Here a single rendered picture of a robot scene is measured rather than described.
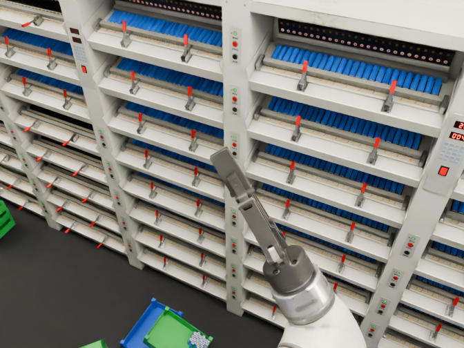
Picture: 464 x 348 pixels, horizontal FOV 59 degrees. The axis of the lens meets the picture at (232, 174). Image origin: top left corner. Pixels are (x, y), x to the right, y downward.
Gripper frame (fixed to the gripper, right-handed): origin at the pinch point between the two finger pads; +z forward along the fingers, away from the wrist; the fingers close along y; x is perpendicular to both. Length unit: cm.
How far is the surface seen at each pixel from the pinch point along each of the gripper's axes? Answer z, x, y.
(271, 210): -49, 5, -104
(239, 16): 22, -18, -74
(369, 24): 3, -45, -55
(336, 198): -49, -19, -83
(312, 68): -2, -31, -76
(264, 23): 17, -25, -83
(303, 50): 3, -33, -83
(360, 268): -88, -15, -97
